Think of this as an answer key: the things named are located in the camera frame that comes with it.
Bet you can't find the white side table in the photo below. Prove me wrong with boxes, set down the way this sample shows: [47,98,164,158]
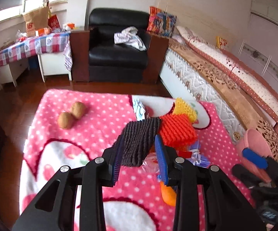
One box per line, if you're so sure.
[0,52,72,87]

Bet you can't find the walnut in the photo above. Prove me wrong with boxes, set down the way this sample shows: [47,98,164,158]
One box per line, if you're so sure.
[71,101,86,119]
[57,112,75,129]

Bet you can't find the left walnut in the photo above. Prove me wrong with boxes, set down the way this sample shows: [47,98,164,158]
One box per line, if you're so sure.
[57,112,75,129]

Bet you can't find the pink polka dot blanket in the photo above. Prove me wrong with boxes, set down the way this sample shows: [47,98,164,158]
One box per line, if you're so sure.
[19,89,257,231]

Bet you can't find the pink plastic trash bin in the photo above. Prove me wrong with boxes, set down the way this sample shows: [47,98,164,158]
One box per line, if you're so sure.
[235,128,272,182]

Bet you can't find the black foam net sleeve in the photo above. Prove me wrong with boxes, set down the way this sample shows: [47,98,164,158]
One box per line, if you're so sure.
[121,117,162,167]

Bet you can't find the black leather armchair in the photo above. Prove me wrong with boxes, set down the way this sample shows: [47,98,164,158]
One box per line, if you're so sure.
[70,8,169,84]

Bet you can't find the white red dotted quilt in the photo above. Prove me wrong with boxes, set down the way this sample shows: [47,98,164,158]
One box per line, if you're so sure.
[177,26,278,124]

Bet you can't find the white quilted mattress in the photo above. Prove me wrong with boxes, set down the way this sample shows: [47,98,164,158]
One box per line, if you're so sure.
[159,48,246,143]

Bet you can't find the white crumpled cloth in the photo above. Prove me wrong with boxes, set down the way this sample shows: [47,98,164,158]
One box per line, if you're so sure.
[114,26,146,51]

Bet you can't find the right walnut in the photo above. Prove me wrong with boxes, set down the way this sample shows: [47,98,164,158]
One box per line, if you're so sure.
[71,101,86,119]

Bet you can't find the colourful patterned cushion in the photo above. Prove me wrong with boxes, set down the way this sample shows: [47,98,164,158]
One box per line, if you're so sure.
[147,6,177,38]

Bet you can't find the plaid tablecloth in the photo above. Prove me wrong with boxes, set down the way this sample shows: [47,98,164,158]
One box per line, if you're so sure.
[0,31,71,68]

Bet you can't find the red gift bag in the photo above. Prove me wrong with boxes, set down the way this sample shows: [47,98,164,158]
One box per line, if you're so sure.
[48,15,61,30]

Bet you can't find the red foam net sleeve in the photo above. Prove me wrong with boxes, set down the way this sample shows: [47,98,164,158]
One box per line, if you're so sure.
[158,114,198,151]

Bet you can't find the brown paper shopping bag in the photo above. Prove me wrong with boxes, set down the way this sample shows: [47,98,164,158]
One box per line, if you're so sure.
[23,6,50,37]

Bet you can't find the brown leaf pattern bedspread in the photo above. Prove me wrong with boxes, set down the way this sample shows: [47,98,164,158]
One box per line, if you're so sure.
[168,38,278,167]

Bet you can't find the white wardrobe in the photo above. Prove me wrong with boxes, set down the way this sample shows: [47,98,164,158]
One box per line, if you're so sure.
[236,0,278,93]

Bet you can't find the white blue paper wrapper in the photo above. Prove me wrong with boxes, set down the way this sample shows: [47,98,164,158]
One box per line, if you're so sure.
[132,95,146,121]

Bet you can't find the yellow foam net sleeve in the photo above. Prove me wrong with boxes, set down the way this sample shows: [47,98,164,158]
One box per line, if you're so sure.
[173,98,198,124]

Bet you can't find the purple plastic wrapper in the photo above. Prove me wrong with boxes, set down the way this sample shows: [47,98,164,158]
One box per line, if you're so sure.
[187,140,211,168]

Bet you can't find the yellow red small pillow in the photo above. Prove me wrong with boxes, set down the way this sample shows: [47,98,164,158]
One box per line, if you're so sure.
[216,36,228,50]

